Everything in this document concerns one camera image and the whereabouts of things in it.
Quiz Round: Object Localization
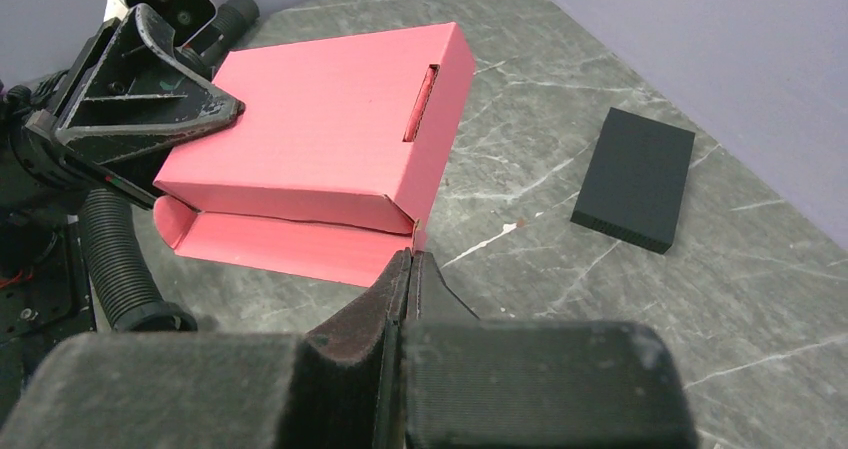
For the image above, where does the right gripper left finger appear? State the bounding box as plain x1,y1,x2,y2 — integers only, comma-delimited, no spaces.
1,251,412,448

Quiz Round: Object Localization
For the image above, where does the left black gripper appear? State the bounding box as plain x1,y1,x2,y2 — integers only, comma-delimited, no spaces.
1,4,245,205

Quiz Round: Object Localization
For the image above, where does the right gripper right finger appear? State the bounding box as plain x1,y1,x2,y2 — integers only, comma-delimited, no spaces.
401,252,699,448

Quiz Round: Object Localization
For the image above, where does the red paper box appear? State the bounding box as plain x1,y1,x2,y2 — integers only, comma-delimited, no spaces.
152,22,475,287

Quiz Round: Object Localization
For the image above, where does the black flat box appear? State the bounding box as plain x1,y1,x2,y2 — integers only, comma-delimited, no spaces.
571,108,695,254

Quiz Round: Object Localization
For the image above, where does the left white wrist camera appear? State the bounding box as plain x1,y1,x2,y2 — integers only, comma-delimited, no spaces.
103,0,216,46

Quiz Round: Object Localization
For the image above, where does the black corrugated hose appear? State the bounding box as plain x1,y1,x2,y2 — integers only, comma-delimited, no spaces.
78,0,261,333

